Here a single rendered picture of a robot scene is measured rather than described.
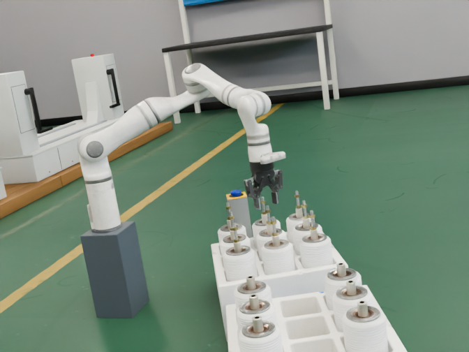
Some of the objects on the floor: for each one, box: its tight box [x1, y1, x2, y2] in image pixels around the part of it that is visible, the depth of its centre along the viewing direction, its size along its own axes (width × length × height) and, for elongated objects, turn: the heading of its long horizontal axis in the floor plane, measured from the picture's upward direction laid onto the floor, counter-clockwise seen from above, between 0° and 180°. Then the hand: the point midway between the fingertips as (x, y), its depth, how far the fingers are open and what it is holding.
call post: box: [226, 196, 253, 238], centre depth 237 cm, size 7×7×31 cm
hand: (266, 202), depth 205 cm, fingers open, 6 cm apart
